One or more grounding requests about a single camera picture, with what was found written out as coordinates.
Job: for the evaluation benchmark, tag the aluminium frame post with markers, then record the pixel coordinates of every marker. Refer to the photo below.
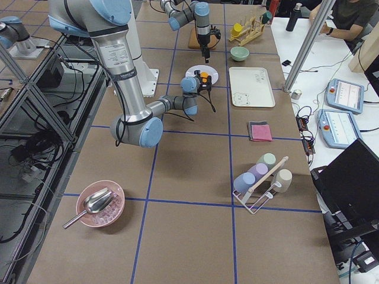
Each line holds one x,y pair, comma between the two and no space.
316,22

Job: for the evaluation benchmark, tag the blue tumbler cup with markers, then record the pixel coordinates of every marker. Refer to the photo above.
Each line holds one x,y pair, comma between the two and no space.
243,182

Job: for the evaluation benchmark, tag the grey folded cloth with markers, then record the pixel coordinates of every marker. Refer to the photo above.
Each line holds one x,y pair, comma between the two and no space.
250,124

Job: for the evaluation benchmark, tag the beige tumbler cup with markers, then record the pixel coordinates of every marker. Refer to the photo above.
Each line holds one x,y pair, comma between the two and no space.
282,180

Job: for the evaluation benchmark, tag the black power strip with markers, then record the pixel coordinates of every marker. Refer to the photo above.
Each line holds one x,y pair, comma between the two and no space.
307,137

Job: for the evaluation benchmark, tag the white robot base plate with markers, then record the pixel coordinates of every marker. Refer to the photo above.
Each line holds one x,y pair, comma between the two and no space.
148,79

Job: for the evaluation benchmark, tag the orange fruit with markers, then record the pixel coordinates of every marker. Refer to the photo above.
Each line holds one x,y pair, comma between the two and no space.
204,75

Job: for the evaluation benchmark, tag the teach pendant far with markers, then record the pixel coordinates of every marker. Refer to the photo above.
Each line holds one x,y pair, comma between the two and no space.
345,95

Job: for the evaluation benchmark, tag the small metal can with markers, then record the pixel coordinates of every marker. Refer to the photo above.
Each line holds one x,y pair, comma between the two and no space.
296,94

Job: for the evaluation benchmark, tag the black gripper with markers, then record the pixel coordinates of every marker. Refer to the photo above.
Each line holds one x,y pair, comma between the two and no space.
203,39

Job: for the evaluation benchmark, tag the cream bear tray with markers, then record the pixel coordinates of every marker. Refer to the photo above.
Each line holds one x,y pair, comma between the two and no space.
250,87

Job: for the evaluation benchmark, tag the wooden drying rack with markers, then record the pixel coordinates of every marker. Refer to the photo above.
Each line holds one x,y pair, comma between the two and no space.
252,28

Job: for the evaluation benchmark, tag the green tumbler cup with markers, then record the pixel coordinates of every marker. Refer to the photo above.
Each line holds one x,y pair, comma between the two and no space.
268,159

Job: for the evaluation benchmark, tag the yellow mug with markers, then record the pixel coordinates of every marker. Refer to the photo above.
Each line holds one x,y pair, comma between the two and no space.
236,30

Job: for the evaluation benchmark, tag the green bowl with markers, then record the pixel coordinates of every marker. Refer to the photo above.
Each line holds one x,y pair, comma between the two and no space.
239,53

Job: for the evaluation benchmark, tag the dark green mug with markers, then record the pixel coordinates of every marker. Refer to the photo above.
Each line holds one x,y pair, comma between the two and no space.
266,18

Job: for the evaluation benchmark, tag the purple tumbler cup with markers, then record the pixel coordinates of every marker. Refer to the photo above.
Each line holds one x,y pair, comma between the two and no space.
259,170

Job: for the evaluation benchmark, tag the pink bowl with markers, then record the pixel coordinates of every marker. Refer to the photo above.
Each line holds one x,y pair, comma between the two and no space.
107,209

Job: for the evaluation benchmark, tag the white wire cup rack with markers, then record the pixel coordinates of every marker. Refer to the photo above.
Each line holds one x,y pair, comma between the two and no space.
262,191

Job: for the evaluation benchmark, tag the black water bottle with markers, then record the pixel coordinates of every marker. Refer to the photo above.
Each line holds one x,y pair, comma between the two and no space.
294,16

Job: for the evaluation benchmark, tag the pink folded cloth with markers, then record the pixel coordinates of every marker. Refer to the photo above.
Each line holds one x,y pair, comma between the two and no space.
261,133

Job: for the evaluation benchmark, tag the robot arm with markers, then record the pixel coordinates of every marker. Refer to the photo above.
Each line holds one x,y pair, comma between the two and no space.
106,24
195,11

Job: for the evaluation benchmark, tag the teach pendant near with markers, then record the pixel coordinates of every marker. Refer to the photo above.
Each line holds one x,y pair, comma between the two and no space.
338,128

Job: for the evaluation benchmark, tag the person in grey shirt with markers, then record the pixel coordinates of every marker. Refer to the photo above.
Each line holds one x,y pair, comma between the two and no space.
350,19

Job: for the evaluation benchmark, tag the black laptop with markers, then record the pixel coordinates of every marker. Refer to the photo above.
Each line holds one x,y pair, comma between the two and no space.
349,188

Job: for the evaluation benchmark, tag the teach pendant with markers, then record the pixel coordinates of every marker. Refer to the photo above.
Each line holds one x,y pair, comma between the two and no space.
338,128
345,95

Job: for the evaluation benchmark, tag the white round plate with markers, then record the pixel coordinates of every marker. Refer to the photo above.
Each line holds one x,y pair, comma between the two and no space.
208,70

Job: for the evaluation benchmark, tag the metal scoop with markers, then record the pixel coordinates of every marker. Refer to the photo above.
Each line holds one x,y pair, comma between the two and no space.
93,204

